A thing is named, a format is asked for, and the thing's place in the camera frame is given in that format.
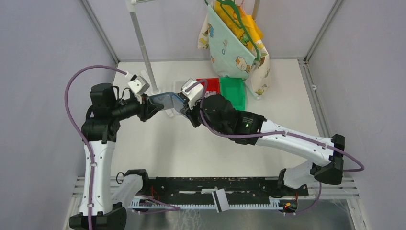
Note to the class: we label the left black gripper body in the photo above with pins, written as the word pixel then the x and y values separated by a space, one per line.
pixel 129 107

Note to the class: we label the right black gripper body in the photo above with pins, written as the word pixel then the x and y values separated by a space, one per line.
pixel 195 115

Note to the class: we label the blue card holder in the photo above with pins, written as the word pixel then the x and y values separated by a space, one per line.
pixel 168 100

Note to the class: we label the white magnetic stripe card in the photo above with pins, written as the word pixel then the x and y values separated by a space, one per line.
pixel 220 200

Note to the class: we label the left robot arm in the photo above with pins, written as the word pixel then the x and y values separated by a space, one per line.
pixel 101 209

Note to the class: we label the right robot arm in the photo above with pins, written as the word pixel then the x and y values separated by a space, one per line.
pixel 324 161

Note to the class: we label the credit cards in red bin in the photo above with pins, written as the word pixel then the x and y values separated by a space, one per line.
pixel 210 93

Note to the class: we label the white plastic bin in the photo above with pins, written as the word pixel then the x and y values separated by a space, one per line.
pixel 177 87

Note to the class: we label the red plastic bin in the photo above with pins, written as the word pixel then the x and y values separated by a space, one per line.
pixel 213 85

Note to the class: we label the green plastic bin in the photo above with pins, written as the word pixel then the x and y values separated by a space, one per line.
pixel 233 90

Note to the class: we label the mint cartoon print cloth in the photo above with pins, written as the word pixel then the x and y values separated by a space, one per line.
pixel 256 77

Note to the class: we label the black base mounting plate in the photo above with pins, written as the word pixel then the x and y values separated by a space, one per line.
pixel 198 190

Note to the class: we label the white clothes rack stand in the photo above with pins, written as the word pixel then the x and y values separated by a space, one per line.
pixel 147 74

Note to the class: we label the yellow garment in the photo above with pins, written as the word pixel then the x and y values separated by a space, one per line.
pixel 242 27

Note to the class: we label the green clothes hanger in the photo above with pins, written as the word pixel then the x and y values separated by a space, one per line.
pixel 230 34

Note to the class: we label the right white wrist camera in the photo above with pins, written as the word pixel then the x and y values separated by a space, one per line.
pixel 191 91

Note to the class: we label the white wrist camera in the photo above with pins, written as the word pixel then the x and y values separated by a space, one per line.
pixel 137 84
pixel 191 91

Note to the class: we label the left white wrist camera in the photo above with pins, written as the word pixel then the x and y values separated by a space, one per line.
pixel 137 84

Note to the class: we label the white slotted cable duct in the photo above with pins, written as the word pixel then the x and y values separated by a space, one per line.
pixel 142 203

